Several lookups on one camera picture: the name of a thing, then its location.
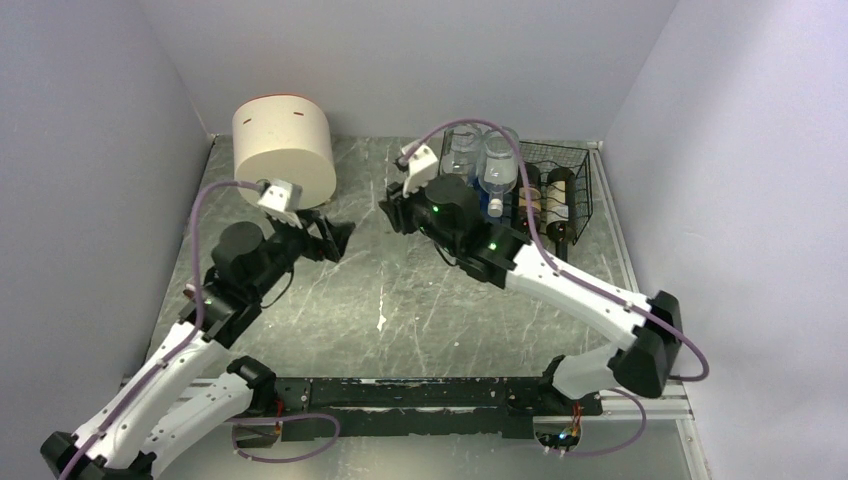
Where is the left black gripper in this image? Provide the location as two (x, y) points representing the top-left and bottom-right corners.
(249, 209), (356, 298)

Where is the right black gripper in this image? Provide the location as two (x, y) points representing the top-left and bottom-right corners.
(381, 170), (462, 258)

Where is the clear bottle white cap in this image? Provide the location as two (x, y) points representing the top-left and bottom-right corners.
(440, 123), (483, 182)

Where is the clear bottle silver cap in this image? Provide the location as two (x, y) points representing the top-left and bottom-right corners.
(476, 126), (519, 218)

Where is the dark green wine bottle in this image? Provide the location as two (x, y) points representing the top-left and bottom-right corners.
(513, 164), (542, 234)

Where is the olive wine bottle white label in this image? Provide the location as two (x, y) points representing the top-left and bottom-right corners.
(545, 167), (577, 261)

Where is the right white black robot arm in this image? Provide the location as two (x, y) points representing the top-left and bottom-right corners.
(379, 176), (681, 414)

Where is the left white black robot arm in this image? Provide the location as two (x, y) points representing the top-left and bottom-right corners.
(40, 210), (355, 479)

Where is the cream cylindrical container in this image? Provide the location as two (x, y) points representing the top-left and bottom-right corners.
(231, 94), (337, 209)

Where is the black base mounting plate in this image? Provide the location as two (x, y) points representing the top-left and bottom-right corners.
(243, 377), (603, 441)

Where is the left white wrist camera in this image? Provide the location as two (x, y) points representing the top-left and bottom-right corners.
(257, 179), (303, 229)

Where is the black wire wine rack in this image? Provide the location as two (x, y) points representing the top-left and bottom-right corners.
(440, 125), (593, 258)

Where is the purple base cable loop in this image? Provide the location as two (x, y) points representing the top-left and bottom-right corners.
(228, 413), (341, 464)

